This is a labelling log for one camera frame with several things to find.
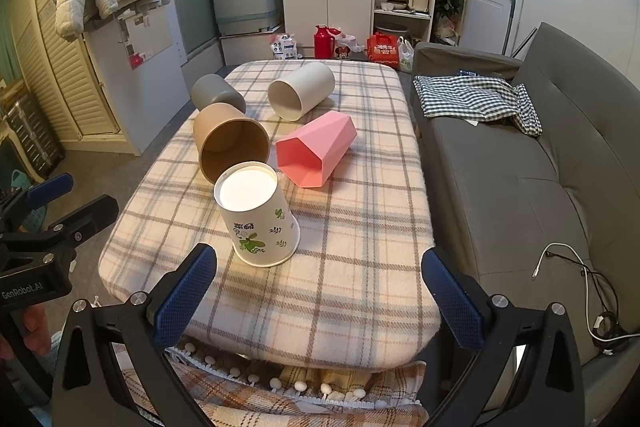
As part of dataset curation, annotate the white cabinet with papers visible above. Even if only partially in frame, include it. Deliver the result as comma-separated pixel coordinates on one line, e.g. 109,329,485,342
82,0,192,156

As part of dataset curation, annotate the blue white packet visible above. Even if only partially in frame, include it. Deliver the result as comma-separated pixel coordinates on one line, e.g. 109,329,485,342
269,32,301,59

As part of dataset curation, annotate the cream louvred wardrobe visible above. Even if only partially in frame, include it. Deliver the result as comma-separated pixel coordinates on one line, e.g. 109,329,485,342
10,0,122,142

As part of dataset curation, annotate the green plant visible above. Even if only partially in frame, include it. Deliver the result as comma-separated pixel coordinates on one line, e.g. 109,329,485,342
434,0,467,26

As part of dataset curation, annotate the grey sofa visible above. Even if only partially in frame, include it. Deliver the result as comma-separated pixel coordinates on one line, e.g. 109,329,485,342
411,23,640,413

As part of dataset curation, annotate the plaid pom-pom blanket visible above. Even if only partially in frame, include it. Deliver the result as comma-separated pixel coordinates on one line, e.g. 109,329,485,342
107,341,431,427

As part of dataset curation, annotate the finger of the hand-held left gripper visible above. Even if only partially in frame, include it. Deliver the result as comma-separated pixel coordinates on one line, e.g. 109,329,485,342
27,194,120,258
0,173,75,222

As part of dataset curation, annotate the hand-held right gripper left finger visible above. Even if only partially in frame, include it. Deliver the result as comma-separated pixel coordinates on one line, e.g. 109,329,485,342
52,243,218,427

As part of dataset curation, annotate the red shopping bag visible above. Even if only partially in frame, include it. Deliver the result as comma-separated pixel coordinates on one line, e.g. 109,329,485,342
366,32,401,66

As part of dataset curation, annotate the black cable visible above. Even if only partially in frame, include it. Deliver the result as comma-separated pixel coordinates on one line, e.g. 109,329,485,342
542,247,636,339

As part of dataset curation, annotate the white bag with cartoon print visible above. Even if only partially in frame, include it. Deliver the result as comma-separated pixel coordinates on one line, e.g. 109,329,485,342
332,34,366,59

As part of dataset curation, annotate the red thermos jug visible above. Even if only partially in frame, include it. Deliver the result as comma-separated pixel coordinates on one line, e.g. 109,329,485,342
313,25,335,59

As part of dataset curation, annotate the white cable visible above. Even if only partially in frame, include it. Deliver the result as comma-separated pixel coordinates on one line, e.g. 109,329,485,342
532,243,640,343

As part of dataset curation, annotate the person's left hand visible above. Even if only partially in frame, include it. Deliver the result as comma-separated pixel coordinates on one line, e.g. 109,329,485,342
0,304,53,360

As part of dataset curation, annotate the white paper cup green print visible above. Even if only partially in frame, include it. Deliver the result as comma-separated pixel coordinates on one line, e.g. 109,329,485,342
213,162,301,268

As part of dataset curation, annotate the brown cup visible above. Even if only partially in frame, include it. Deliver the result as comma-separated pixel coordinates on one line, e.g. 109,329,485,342
193,103,271,184

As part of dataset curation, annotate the plaid table blanket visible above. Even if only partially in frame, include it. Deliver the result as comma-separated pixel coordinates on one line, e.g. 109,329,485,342
98,59,445,368

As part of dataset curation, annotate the white sink cabinet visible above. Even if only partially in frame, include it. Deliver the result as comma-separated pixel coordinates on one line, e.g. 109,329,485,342
276,0,377,58

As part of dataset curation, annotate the ribbed suitcase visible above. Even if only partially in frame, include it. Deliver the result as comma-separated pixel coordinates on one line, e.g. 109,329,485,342
0,92,67,182

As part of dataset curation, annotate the green checked cloth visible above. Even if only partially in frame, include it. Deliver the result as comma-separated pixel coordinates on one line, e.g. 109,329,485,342
414,74,543,138

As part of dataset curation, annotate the grey cup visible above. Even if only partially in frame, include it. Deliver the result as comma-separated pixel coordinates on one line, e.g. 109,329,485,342
190,74,247,114

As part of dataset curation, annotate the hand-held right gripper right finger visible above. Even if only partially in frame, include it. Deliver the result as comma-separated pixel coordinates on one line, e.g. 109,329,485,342
421,248,586,427

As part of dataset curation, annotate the white plastic bag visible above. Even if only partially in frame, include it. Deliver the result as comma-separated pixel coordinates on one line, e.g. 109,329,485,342
397,38,416,72

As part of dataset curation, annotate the cream white cup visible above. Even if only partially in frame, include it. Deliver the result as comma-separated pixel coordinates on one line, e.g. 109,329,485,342
267,62,336,122

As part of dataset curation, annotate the pink hexagonal cup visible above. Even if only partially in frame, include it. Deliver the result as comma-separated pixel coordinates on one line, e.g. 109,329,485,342
275,110,358,188

